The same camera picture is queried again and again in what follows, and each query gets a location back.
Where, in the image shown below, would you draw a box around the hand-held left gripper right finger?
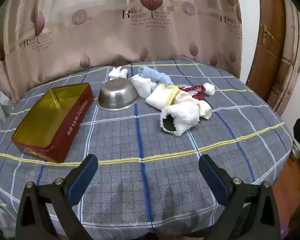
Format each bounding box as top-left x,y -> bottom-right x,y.
199,154 -> 282,240

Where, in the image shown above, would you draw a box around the light blue fluffy towel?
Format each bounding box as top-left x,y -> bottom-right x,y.
137,66 -> 174,85

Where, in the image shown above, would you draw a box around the brass door handle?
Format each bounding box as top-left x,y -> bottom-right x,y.
261,25 -> 274,44

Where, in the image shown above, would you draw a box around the stainless steel bowl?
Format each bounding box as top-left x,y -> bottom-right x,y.
97,79 -> 141,111

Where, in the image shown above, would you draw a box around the cream garment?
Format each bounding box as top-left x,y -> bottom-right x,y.
174,91 -> 212,120

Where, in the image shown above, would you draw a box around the small white socks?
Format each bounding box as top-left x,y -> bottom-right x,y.
108,66 -> 128,81

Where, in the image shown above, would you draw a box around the beige leaf print curtain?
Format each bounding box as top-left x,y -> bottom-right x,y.
0,0 -> 243,105

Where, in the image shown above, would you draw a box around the red and white garment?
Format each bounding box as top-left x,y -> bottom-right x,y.
179,83 -> 215,102

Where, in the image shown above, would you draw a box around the grey plaid bed sheet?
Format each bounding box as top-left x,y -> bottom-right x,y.
0,59 -> 294,238

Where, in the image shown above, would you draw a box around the white cloth with yellow trim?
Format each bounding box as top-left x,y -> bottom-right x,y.
145,84 -> 182,109

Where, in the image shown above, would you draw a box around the brown wooden door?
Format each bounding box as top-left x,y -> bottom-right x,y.
246,0 -> 287,100

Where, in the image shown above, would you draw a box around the red tin box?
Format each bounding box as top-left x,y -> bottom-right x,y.
11,82 -> 94,163

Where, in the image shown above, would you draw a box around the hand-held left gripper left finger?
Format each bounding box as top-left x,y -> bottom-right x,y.
16,154 -> 98,240

